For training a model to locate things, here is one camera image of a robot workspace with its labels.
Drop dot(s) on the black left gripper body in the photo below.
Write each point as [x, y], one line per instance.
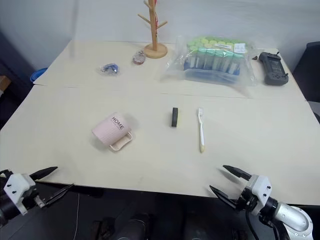
[32, 193]

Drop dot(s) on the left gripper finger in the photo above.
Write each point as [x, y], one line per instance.
[58, 194]
[45, 172]

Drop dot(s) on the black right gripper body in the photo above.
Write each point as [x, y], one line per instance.
[246, 200]

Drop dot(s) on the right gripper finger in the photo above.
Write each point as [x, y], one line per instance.
[237, 171]
[223, 196]

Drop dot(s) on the white toothbrush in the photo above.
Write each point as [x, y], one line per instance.
[201, 130]

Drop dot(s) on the pink HOME cup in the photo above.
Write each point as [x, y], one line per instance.
[110, 130]

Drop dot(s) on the black and yellow sponge block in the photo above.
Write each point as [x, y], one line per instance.
[174, 117]

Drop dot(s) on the cardboard box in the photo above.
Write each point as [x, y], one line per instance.
[3, 85]

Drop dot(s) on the blue round container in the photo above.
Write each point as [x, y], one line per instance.
[37, 73]

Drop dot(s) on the black handheld device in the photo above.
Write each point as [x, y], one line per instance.
[273, 68]

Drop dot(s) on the clear bag of test tubes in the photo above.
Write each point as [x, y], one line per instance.
[212, 62]

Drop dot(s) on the small bag with blue item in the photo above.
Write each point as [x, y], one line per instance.
[110, 68]

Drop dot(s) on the black chair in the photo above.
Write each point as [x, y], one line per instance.
[308, 67]

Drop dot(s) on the wooden mug tree stand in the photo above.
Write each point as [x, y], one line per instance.
[155, 48]

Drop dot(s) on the small bag with red item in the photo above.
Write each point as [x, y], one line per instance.
[138, 57]

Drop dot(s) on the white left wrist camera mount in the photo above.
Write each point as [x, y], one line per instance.
[17, 185]

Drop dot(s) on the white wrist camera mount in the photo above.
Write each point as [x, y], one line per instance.
[261, 188]
[17, 185]

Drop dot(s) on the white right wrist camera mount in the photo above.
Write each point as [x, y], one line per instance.
[261, 188]

